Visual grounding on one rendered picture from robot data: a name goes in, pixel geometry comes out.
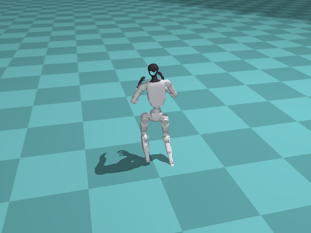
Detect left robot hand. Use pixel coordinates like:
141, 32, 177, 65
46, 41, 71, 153
137, 77, 145, 88

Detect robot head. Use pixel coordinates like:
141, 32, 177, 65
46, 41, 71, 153
148, 64, 160, 83

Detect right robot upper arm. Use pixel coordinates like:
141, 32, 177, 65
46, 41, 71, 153
163, 79, 177, 98

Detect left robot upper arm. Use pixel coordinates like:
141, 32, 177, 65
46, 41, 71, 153
131, 83, 147, 104

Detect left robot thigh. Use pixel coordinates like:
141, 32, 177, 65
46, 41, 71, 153
140, 113, 151, 142

